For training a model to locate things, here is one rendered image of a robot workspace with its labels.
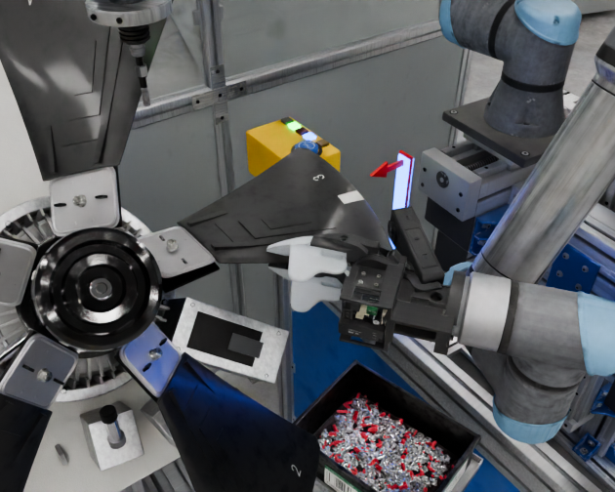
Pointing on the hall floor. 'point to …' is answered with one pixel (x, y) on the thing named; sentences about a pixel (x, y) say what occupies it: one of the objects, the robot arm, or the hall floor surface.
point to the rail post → (285, 345)
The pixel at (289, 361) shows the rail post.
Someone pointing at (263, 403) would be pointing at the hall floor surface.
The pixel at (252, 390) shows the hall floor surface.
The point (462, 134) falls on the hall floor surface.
